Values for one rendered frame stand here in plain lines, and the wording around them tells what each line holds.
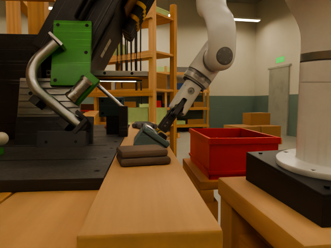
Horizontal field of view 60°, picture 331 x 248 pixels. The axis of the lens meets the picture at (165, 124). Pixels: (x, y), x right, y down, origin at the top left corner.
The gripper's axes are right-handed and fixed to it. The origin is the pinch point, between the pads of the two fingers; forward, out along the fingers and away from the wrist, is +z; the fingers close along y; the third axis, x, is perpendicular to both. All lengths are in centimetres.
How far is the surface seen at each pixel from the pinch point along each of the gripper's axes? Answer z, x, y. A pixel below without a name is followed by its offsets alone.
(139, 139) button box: 6.8, 4.7, -12.7
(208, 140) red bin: -3.5, -11.7, -8.2
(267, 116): -155, -272, 612
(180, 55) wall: -213, -10, 927
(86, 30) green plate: -10.0, 36.0, 4.5
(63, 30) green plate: -6.1, 41.7, 4.5
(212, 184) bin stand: 6.0, -19.3, -10.1
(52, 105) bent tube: 13.1, 29.4, -5.3
